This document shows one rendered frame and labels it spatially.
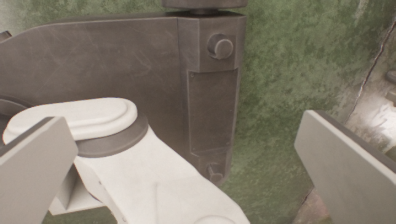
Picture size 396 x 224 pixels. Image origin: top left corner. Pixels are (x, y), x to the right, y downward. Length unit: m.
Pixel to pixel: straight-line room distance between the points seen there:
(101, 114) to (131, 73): 0.14
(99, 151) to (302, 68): 0.73
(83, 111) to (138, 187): 0.17
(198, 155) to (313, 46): 0.56
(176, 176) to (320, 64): 0.74
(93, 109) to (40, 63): 0.17
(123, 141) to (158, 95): 0.18
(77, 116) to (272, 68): 0.62
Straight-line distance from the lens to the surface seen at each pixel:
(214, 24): 0.42
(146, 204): 0.27
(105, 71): 0.47
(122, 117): 0.36
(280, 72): 0.80
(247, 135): 0.88
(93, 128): 0.35
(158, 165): 0.31
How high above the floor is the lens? 0.61
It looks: 56 degrees down
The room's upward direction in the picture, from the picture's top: 155 degrees clockwise
